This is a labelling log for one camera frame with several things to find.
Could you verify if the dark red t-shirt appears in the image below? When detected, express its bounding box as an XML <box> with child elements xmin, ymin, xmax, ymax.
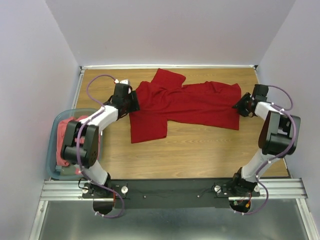
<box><xmin>129</xmin><ymin>68</ymin><xmax>241</xmax><ymax>144</ymax></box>

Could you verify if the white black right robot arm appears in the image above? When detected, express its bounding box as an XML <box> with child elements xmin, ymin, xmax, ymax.
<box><xmin>229</xmin><ymin>84</ymin><xmax>301</xmax><ymax>196</ymax></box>

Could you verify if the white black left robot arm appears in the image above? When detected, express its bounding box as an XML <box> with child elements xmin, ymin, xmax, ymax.
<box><xmin>60</xmin><ymin>79</ymin><xmax>140</xmax><ymax>198</ymax></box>

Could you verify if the pink t-shirt in bin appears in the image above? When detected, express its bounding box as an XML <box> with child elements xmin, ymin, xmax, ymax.
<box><xmin>56</xmin><ymin>117</ymin><xmax>101</xmax><ymax>169</ymax></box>

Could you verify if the olive green garment in bin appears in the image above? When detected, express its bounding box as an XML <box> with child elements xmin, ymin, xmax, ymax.
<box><xmin>55</xmin><ymin>165</ymin><xmax>79</xmax><ymax>181</ymax></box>

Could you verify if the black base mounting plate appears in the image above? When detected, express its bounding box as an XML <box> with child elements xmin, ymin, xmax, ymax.
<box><xmin>81</xmin><ymin>178</ymin><xmax>260</xmax><ymax>216</ymax></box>

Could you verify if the clear blue plastic bin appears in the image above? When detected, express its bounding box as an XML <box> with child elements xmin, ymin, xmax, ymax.
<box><xmin>46</xmin><ymin>108</ymin><xmax>97</xmax><ymax>180</ymax></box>

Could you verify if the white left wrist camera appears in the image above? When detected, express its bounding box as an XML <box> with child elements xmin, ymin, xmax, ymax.
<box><xmin>114</xmin><ymin>79</ymin><xmax>132</xmax><ymax>95</ymax></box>

